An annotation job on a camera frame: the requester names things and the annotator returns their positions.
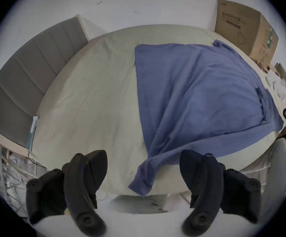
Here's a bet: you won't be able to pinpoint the grey padded headboard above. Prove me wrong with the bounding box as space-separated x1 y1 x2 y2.
0 16 89 149

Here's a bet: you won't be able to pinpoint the blue shirt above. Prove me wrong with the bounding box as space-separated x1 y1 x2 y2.
128 40 284 197

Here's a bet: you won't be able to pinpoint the bed with beige sheet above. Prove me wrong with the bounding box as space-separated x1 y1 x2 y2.
29 25 286 196

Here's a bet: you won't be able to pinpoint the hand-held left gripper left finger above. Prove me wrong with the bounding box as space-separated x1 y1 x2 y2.
25 150 108 235

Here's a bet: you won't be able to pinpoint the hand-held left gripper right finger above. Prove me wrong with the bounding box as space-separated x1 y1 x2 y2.
180 149 262 234

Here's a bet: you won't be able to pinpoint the person's legs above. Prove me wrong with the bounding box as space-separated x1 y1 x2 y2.
239 137 286 222

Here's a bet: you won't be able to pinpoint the brown cardboard carton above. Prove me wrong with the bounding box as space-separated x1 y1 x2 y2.
214 0 279 69

